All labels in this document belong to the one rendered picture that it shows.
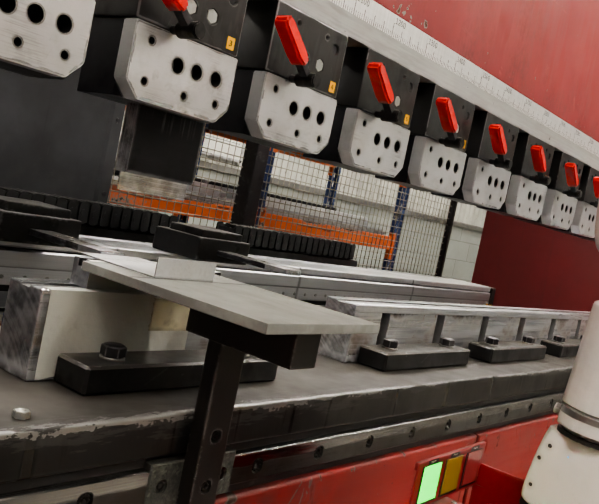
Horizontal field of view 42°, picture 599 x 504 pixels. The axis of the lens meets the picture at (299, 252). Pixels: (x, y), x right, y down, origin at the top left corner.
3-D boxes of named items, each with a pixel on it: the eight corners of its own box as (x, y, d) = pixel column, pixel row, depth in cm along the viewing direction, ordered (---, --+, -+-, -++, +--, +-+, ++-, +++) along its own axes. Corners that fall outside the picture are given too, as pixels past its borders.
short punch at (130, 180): (122, 190, 84) (139, 104, 83) (111, 187, 85) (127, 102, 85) (189, 202, 92) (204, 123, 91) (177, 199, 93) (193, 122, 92)
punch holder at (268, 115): (253, 134, 93) (281, -2, 92) (205, 128, 98) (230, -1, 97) (326, 156, 105) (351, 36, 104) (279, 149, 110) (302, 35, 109)
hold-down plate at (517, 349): (489, 363, 152) (493, 348, 152) (465, 356, 155) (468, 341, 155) (544, 359, 175) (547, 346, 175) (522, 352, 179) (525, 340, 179)
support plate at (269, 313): (265, 335, 65) (268, 323, 65) (80, 269, 81) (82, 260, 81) (378, 334, 79) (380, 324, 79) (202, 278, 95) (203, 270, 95)
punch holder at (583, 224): (577, 233, 188) (592, 166, 187) (543, 227, 193) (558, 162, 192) (596, 239, 199) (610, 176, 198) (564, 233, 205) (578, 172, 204)
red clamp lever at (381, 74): (386, 60, 104) (404, 117, 111) (362, 58, 107) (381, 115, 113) (380, 67, 104) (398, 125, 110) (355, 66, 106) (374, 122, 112)
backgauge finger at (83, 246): (66, 265, 86) (75, 221, 85) (-48, 225, 101) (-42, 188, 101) (149, 272, 95) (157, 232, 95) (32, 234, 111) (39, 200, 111)
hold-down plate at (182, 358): (82, 397, 76) (88, 367, 76) (51, 380, 79) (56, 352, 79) (276, 381, 99) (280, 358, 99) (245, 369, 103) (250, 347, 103)
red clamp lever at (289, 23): (296, 12, 89) (323, 82, 95) (269, 12, 91) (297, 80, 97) (287, 20, 88) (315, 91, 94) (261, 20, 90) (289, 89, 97)
